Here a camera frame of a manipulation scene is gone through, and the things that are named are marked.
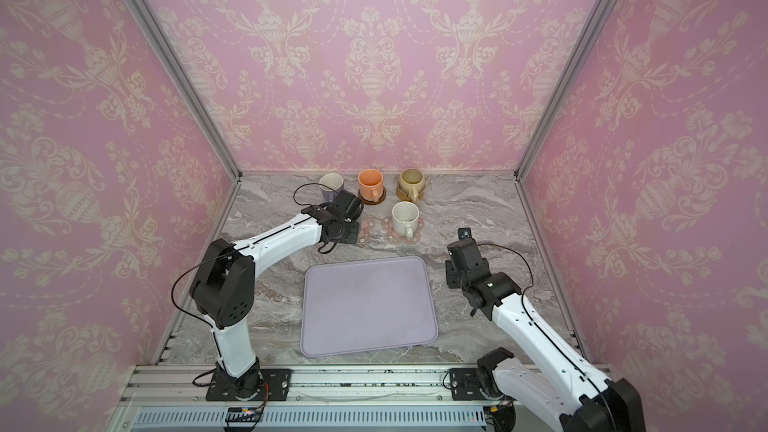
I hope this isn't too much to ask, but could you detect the aluminium corner frame post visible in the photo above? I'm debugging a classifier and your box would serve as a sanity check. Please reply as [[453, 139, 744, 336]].
[[515, 0, 617, 183], [124, 0, 242, 182]]

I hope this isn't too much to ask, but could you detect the white cream mug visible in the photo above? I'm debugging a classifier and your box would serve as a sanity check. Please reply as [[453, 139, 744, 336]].
[[391, 201, 420, 240]]

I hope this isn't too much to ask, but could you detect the pink flower silicone coaster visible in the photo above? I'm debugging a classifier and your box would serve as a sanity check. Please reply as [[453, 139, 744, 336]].
[[381, 217, 424, 245]]

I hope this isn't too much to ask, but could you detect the orange mug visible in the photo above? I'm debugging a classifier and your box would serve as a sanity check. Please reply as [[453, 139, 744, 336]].
[[358, 169, 385, 204]]

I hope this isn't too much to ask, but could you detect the white perforated cable duct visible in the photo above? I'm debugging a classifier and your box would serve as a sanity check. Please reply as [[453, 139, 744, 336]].
[[125, 405, 487, 431]]

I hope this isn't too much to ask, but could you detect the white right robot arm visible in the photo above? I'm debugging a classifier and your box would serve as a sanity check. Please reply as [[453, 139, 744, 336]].
[[445, 259, 646, 431]]

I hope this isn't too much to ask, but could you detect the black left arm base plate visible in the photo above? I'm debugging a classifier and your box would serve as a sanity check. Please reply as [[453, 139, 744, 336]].
[[205, 366, 292, 403]]

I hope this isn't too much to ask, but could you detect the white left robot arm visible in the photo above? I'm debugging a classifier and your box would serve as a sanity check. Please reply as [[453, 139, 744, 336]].
[[189, 211, 359, 400]]

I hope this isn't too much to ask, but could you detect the woven rattan round coaster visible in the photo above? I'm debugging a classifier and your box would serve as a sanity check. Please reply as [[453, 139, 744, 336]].
[[396, 188, 423, 203]]

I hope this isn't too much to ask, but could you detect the yellow beige mug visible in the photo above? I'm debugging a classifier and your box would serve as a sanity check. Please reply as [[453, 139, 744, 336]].
[[397, 168, 426, 198]]

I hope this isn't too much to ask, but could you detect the lilac plastic tray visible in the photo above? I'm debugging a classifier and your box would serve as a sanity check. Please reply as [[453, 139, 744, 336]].
[[300, 256, 439, 358]]

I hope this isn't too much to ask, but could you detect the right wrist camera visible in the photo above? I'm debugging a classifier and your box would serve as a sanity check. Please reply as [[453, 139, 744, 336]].
[[447, 227, 489, 274]]

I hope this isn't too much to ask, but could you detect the aluminium front frame rail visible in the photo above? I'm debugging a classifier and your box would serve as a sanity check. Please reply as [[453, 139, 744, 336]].
[[118, 363, 476, 406]]

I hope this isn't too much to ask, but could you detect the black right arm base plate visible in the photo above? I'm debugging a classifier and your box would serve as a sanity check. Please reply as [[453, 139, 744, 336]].
[[443, 367, 513, 403]]

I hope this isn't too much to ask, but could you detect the aluminium corner frame post right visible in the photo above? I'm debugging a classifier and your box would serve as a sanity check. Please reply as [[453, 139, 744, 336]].
[[515, 0, 617, 183]]

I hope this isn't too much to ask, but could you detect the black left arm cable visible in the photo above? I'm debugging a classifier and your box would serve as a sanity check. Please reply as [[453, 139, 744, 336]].
[[170, 251, 223, 337]]

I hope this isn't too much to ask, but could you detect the aluminium corner frame post left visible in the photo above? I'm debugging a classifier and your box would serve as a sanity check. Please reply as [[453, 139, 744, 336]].
[[124, 0, 242, 182]]

